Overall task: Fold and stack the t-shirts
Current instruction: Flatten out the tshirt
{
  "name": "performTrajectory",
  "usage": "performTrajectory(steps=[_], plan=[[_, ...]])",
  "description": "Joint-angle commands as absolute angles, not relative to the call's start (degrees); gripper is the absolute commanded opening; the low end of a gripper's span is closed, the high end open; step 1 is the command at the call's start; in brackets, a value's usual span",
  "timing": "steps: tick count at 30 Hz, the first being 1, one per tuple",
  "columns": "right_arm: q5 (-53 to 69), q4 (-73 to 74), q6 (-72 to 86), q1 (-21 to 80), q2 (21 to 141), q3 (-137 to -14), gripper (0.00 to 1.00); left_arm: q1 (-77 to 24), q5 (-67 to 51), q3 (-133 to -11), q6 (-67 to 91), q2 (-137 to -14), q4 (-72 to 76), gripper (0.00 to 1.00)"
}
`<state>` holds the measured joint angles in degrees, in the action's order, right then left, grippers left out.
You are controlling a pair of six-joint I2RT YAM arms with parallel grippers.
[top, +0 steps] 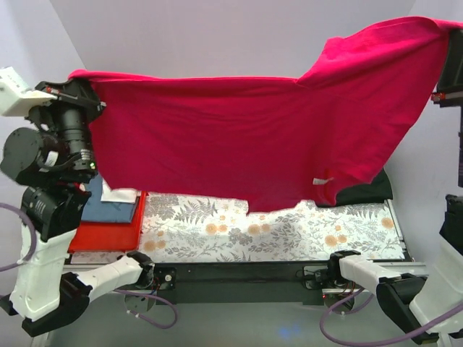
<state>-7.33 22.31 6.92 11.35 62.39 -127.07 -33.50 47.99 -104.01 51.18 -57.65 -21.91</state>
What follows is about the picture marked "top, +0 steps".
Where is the folded blue t shirt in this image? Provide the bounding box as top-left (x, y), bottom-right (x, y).
top-left (82, 176), bottom-right (137, 223)

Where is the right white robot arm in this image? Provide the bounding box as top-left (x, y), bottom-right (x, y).
top-left (319, 29), bottom-right (462, 346)

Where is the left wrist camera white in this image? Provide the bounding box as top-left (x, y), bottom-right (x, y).
top-left (0, 67), bottom-right (57, 117)

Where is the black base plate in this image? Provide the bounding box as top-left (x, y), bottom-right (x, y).
top-left (148, 261), bottom-right (360, 305)

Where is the floral patterned mat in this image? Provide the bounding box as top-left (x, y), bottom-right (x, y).
top-left (70, 191), bottom-right (406, 265)

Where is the red plastic tray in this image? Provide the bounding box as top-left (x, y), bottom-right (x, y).
top-left (69, 192), bottom-right (148, 253)

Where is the black cloth right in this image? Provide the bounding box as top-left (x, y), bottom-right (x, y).
top-left (315, 169), bottom-right (394, 208)

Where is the aluminium frame rail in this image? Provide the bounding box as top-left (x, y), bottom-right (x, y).
top-left (30, 262), bottom-right (453, 347)

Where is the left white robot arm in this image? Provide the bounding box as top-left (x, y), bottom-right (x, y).
top-left (1, 79), bottom-right (154, 337)

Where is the red t shirt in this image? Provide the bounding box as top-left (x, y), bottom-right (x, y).
top-left (72, 17), bottom-right (462, 213)

